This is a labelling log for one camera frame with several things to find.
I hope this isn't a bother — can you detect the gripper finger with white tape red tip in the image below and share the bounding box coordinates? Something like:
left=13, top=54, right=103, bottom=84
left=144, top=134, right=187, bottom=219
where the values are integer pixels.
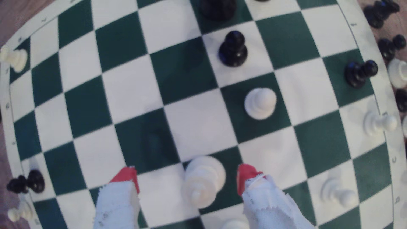
left=93, top=166, right=141, bottom=229
left=237, top=163, right=316, bottom=229

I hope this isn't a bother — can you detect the white chess rook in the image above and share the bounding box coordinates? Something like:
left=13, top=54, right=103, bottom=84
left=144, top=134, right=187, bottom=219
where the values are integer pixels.
left=0, top=45, right=29, bottom=73

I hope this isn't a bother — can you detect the green white chess mat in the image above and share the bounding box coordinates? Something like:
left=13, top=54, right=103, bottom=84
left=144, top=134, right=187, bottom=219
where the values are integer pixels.
left=0, top=0, right=407, bottom=229

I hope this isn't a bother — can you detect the tall black chess piece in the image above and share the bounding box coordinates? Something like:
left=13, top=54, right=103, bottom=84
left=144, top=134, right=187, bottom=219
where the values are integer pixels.
left=199, top=0, right=238, bottom=22

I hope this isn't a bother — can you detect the black chess pawn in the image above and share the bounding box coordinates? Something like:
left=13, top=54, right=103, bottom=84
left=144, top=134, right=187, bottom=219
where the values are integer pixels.
left=345, top=59, right=379, bottom=89
left=218, top=30, right=248, bottom=68

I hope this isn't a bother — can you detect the white chess pawn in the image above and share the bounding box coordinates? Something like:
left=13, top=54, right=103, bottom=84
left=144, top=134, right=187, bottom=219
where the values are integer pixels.
left=7, top=199, right=35, bottom=223
left=320, top=176, right=360, bottom=208
left=244, top=88, right=277, bottom=121
left=363, top=110, right=398, bottom=137

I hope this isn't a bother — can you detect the white chess bishop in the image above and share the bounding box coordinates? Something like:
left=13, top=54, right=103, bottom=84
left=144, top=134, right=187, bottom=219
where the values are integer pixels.
left=181, top=155, right=227, bottom=210

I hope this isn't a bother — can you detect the white chess piece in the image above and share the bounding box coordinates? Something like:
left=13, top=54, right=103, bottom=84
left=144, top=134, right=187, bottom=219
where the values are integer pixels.
left=387, top=58, right=407, bottom=89

